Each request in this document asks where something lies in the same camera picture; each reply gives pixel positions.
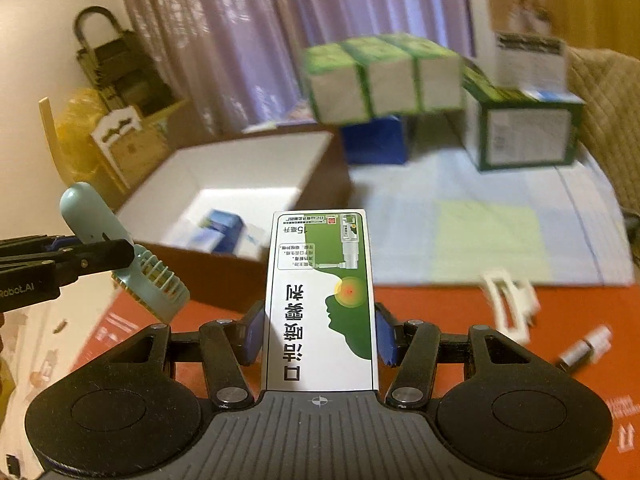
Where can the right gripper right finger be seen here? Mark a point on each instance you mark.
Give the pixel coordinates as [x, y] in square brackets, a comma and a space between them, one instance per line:
[412, 347]

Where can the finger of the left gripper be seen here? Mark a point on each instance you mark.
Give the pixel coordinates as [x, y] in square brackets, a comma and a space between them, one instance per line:
[36, 247]
[82, 260]

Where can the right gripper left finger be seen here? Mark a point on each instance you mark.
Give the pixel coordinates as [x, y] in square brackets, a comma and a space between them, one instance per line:
[225, 348]

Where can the mint handheld fan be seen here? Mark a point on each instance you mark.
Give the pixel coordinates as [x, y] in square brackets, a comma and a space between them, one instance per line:
[135, 268]

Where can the green white medicine box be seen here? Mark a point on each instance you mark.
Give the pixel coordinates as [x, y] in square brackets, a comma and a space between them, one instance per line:
[320, 330]

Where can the white cube power socket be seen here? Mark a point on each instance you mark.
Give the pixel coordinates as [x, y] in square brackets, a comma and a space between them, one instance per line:
[253, 243]

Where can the white hair claw clip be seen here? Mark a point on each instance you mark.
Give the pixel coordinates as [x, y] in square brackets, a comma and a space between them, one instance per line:
[514, 304]

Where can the blue medicine box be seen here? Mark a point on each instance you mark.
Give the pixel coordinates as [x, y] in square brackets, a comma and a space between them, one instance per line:
[217, 233]

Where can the dark spray bottle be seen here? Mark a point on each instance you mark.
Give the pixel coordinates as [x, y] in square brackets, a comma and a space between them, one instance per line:
[587, 350]

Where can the white embroidered bed cover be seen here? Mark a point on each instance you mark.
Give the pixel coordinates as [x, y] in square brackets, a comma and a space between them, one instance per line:
[44, 343]

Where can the brown cardboard box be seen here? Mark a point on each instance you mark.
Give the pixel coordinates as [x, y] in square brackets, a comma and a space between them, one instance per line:
[132, 146]

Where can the plaid blue green cloth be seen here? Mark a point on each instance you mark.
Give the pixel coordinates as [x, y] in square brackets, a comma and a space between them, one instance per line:
[436, 220]

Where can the yellow plastic bag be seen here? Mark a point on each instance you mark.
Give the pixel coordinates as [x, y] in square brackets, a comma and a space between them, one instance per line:
[82, 156]

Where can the brown storage box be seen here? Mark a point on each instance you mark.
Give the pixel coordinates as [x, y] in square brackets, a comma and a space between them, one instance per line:
[235, 209]

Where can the black folding cart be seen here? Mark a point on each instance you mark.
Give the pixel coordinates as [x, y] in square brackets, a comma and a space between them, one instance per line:
[121, 71]

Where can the green white carton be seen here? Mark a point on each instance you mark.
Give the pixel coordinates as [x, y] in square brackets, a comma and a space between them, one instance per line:
[512, 128]

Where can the purple curtain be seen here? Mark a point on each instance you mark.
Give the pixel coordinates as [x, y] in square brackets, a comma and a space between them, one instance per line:
[238, 61]

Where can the green tissue pack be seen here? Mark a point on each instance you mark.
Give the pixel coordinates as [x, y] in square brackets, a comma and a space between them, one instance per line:
[362, 78]

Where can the quilted beige chair cover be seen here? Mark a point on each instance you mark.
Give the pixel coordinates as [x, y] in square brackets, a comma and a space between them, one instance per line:
[608, 82]

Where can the white product carton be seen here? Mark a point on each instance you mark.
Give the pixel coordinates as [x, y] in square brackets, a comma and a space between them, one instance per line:
[521, 44]

